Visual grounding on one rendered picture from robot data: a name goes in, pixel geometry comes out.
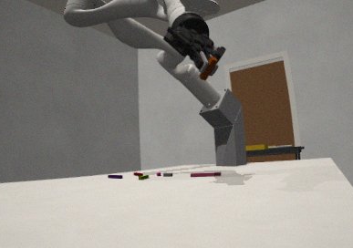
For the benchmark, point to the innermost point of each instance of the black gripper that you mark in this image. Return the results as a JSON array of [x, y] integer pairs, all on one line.
[[194, 41]]

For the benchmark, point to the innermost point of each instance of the orange rod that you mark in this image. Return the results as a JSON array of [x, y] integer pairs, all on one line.
[[212, 62]]

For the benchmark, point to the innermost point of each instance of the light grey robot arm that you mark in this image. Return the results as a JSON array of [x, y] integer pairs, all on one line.
[[118, 13]]

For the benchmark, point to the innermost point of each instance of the pink rod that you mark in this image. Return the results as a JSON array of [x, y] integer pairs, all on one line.
[[205, 174]]

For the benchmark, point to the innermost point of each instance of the lime green rod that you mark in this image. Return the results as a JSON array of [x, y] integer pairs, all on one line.
[[143, 177]]

